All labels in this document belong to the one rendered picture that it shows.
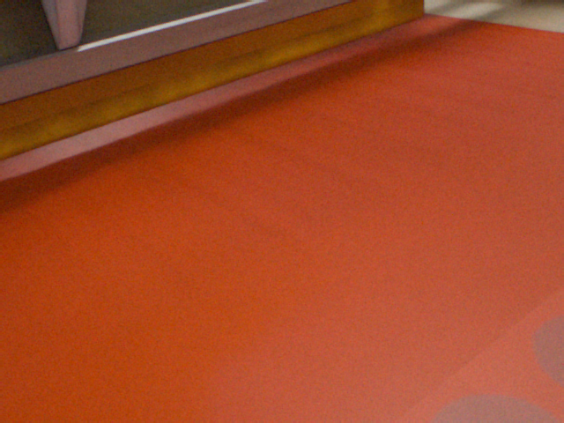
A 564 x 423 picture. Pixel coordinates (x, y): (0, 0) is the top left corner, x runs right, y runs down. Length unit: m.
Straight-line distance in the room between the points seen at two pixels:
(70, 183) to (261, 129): 0.07
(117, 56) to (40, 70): 0.02
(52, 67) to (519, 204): 0.14
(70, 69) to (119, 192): 0.04
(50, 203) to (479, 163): 0.13
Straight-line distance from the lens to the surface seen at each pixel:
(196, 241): 0.16
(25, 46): 0.21
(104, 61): 0.20
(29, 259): 0.17
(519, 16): 0.35
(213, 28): 0.22
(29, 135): 0.22
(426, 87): 0.24
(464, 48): 0.29
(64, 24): 0.19
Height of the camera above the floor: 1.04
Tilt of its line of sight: 30 degrees down
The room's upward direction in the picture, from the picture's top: 7 degrees counter-clockwise
